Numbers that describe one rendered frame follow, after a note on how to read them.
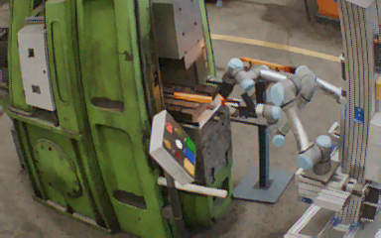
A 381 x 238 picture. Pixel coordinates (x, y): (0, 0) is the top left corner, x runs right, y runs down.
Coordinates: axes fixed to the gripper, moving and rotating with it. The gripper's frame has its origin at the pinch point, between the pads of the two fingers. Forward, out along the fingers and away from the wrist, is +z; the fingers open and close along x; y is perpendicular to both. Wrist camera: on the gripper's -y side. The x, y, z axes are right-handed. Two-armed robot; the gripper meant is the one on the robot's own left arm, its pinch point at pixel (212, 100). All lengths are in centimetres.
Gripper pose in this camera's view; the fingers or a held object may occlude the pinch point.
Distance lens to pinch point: 470.9
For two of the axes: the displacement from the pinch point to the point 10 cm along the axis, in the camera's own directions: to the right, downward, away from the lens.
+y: 8.2, 5.5, -1.2
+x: 4.6, -5.2, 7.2
